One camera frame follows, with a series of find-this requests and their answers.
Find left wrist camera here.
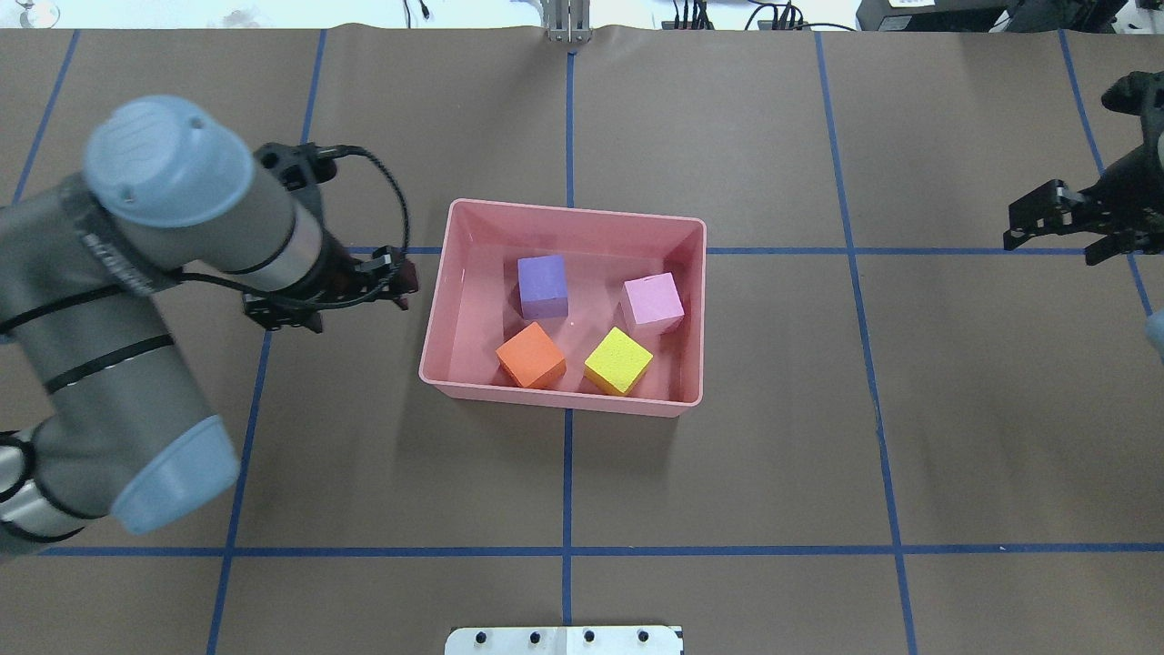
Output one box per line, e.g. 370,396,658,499
253,142,346,202

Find orange foam block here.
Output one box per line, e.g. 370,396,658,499
495,322,568,389

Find yellow foam block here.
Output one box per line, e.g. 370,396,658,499
585,327,654,397

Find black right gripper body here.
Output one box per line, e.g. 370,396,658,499
1083,145,1163,256

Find black cables on desk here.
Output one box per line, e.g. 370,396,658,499
661,0,856,33

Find black equipment on desk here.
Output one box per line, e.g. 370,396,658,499
856,1,1161,35

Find pink plastic bin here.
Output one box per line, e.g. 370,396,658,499
418,198,707,418

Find pink foam block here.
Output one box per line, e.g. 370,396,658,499
622,272,687,337

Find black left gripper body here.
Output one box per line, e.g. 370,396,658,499
244,245,402,333

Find aluminium frame post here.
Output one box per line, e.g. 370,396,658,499
537,0,592,45

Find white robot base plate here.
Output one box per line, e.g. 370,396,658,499
443,625,686,654

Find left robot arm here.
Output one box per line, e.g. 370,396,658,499
3,95,418,560

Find purple foam block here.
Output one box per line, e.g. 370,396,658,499
518,254,569,322

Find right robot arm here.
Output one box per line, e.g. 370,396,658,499
1002,71,1163,266

